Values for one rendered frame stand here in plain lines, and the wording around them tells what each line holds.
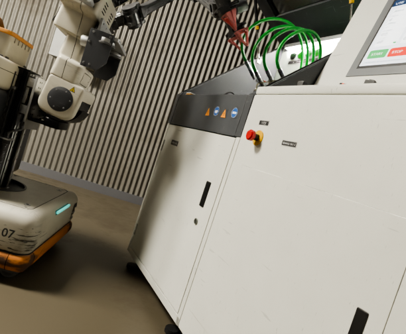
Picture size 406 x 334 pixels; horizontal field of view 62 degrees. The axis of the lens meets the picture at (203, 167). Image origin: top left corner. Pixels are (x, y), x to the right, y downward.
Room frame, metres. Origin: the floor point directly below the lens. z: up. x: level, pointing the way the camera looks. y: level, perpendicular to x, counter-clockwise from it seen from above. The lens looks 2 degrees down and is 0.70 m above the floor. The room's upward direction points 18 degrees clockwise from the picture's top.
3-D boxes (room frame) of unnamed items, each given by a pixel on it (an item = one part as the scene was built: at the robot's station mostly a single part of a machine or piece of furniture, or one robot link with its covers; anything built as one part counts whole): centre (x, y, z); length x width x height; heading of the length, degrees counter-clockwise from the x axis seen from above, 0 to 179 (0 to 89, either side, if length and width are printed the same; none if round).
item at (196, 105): (1.51, 0.06, 0.87); 0.62 x 0.04 x 0.16; 30
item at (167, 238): (1.51, 0.08, 0.44); 0.65 x 0.02 x 0.68; 30
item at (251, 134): (1.10, -0.12, 0.80); 0.05 x 0.04 x 0.05; 30
